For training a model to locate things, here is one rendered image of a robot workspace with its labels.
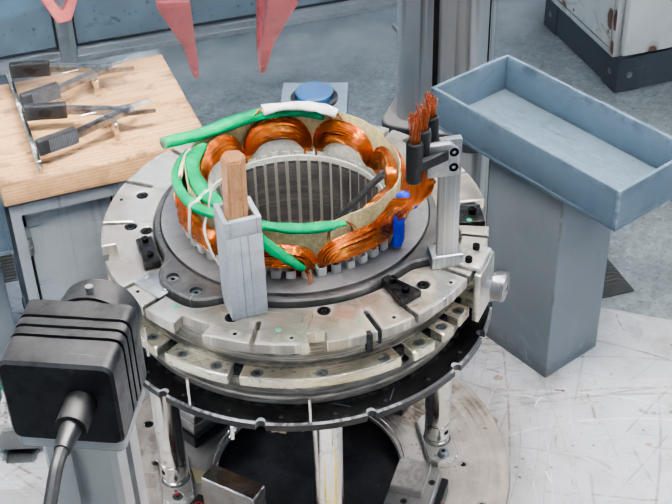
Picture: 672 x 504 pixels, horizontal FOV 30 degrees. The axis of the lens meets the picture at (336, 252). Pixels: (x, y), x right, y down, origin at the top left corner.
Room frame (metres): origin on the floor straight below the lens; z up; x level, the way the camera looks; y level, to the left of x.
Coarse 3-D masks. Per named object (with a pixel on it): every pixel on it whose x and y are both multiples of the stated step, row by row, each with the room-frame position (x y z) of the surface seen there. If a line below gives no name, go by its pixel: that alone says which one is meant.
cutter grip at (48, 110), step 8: (24, 104) 1.05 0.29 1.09; (32, 104) 1.05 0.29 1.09; (40, 104) 1.04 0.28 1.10; (48, 104) 1.04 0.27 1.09; (56, 104) 1.04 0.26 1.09; (64, 104) 1.04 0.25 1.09; (24, 112) 1.04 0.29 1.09; (32, 112) 1.04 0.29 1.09; (40, 112) 1.04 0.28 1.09; (48, 112) 1.04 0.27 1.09; (56, 112) 1.04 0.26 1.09; (64, 112) 1.04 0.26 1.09; (32, 120) 1.04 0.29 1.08
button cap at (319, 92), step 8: (296, 88) 1.15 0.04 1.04; (304, 88) 1.15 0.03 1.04; (312, 88) 1.15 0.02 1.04; (320, 88) 1.15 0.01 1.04; (328, 88) 1.15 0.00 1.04; (296, 96) 1.14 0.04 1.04; (304, 96) 1.13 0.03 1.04; (312, 96) 1.13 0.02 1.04; (320, 96) 1.13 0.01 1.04; (328, 96) 1.13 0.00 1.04
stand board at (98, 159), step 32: (128, 64) 1.17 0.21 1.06; (160, 64) 1.17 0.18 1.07; (0, 96) 1.12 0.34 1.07; (64, 96) 1.11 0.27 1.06; (128, 96) 1.11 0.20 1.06; (160, 96) 1.11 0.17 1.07; (0, 128) 1.05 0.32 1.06; (32, 128) 1.05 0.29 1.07; (64, 128) 1.05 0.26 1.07; (128, 128) 1.05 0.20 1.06; (160, 128) 1.04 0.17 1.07; (192, 128) 1.04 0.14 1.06; (0, 160) 0.99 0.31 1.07; (32, 160) 0.99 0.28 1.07; (64, 160) 0.99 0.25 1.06; (96, 160) 0.99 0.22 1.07; (128, 160) 0.99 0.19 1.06; (0, 192) 0.96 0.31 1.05; (32, 192) 0.96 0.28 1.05; (64, 192) 0.97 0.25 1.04
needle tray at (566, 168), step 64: (512, 64) 1.16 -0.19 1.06; (448, 128) 1.09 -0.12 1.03; (512, 128) 1.09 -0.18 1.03; (576, 128) 1.09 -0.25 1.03; (640, 128) 1.03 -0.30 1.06; (512, 192) 1.03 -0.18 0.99; (576, 192) 0.95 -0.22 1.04; (640, 192) 0.93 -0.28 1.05; (512, 256) 1.03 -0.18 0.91; (576, 256) 1.00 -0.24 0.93; (512, 320) 1.02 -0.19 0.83; (576, 320) 1.00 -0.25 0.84
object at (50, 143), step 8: (72, 128) 1.00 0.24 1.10; (48, 136) 0.99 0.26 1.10; (56, 136) 0.99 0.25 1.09; (64, 136) 0.99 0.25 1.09; (72, 136) 1.00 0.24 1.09; (40, 144) 0.98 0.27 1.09; (48, 144) 0.98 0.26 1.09; (56, 144) 0.99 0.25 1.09; (64, 144) 0.99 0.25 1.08; (72, 144) 0.99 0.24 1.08; (40, 152) 0.98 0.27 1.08; (48, 152) 0.98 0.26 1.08
